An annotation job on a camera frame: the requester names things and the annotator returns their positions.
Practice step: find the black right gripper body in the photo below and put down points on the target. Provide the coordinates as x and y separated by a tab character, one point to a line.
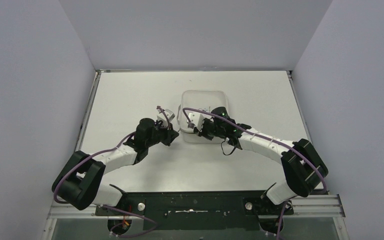
221	131

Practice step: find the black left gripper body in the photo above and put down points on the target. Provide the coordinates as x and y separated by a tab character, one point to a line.
169	136

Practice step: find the grey storage box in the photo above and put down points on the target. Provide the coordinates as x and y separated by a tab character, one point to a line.
203	100

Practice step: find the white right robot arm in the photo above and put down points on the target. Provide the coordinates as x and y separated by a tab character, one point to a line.
302	165

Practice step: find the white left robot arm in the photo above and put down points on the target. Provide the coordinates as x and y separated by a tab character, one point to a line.
80	181

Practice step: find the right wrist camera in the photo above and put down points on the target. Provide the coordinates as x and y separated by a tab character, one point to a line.
195	119

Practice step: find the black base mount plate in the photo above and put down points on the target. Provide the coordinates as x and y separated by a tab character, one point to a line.
249	210

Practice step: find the left side frame rail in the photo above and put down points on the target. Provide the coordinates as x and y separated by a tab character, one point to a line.
67	211

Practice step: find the aluminium frame rail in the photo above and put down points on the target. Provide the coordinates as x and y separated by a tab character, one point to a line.
317	206

